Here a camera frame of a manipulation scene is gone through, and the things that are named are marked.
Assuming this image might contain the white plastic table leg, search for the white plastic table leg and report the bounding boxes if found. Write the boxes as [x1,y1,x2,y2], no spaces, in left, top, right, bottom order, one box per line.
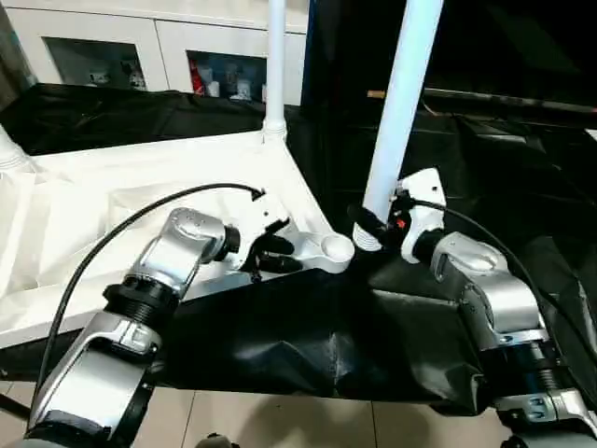
[0,124,37,173]
[260,0,287,145]
[351,0,445,254]

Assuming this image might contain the white plastic table top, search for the white plastic table top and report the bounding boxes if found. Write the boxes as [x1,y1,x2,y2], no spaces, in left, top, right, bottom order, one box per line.
[0,130,357,349]

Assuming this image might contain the black table mat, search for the black table mat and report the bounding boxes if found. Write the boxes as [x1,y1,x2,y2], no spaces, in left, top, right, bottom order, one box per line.
[0,82,597,417]

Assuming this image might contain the dark metal rod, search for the dark metal rod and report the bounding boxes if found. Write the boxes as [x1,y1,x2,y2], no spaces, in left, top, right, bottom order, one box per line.
[421,87,597,114]

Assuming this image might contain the black backdrop cloth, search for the black backdrop cloth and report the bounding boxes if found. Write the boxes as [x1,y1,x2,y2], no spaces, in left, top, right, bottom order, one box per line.
[301,0,597,119]

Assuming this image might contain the white glass-door cabinet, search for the white glass-door cabinet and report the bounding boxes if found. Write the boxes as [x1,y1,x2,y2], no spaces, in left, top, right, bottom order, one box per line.
[7,0,310,106]

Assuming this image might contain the grey window curtain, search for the grey window curtain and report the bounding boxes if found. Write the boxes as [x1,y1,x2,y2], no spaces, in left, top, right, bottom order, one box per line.
[0,0,37,109]

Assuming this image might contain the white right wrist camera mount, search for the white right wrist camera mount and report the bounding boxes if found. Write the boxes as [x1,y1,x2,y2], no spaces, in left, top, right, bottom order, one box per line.
[395,168,448,264]

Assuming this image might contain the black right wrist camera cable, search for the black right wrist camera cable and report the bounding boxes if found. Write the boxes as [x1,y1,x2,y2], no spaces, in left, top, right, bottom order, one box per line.
[409,197,597,338]

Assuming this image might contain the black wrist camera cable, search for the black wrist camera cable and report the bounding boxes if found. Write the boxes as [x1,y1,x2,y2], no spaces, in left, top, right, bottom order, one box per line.
[29,182,269,408]
[409,197,597,338]

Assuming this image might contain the black left wrist camera cable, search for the black left wrist camera cable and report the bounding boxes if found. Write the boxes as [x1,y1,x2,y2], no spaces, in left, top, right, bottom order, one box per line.
[29,182,269,408]

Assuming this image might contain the black metal table frame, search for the black metal table frame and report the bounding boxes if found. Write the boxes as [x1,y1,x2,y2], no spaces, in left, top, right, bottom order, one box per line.
[0,391,30,422]

